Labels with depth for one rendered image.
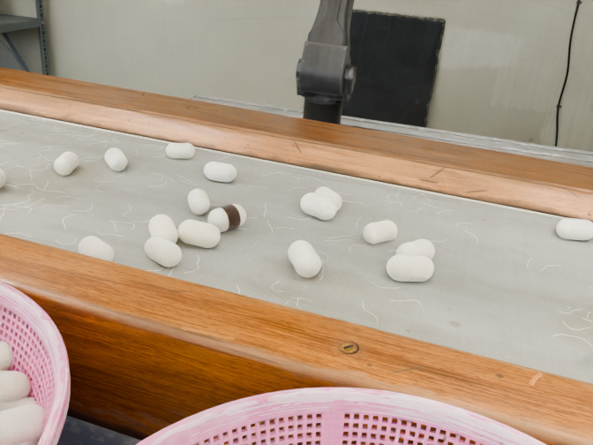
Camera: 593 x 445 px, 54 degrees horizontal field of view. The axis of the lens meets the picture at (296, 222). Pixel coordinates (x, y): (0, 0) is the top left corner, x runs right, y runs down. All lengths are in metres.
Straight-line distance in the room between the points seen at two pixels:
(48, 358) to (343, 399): 0.16
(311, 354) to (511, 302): 0.19
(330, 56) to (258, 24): 1.74
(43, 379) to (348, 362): 0.16
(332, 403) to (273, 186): 0.34
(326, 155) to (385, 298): 0.27
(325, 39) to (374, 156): 0.32
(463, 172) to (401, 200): 0.08
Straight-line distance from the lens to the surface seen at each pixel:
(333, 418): 0.30
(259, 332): 0.34
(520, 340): 0.42
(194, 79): 2.78
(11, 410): 0.33
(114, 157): 0.62
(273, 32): 2.62
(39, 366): 0.35
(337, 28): 0.93
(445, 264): 0.49
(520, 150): 1.11
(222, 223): 0.49
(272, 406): 0.29
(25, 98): 0.85
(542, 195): 0.65
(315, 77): 0.91
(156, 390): 0.37
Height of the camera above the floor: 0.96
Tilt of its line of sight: 25 degrees down
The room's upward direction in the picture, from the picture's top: 5 degrees clockwise
